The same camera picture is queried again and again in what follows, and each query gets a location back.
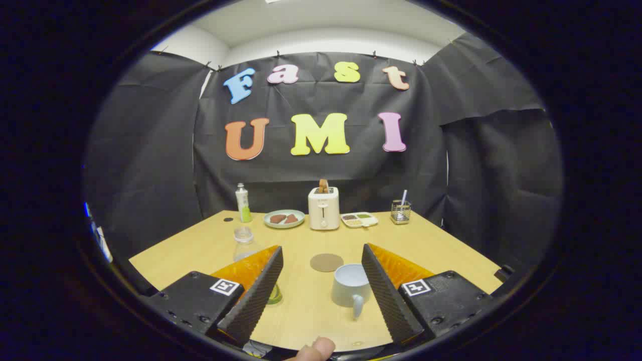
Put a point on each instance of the capped white green bottle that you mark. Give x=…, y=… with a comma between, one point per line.
x=244, y=205

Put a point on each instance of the wooden table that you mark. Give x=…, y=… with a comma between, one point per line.
x=306, y=313

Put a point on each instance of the brown toast slice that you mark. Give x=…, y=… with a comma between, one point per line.
x=323, y=185

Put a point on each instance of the clear juice bottle green label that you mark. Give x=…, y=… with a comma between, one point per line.
x=244, y=243

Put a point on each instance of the brown food piece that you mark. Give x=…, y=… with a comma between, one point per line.
x=291, y=218
x=277, y=218

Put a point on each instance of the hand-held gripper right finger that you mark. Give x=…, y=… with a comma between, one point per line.
x=388, y=301

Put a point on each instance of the white straw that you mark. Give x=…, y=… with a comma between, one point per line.
x=404, y=196

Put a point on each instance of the pale blue cup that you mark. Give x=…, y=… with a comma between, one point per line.
x=348, y=288

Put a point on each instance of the black backdrop cloth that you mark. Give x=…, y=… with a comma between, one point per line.
x=311, y=170

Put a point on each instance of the black table clamp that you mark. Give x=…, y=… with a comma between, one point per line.
x=504, y=273

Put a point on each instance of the pale green plate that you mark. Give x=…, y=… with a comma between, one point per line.
x=301, y=216

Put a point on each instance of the white divided snack tray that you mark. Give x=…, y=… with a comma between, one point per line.
x=369, y=220

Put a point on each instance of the white toaster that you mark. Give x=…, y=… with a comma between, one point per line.
x=323, y=210

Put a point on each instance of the round brown coaster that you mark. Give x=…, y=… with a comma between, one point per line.
x=326, y=262

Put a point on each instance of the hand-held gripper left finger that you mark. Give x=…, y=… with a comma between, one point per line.
x=256, y=301

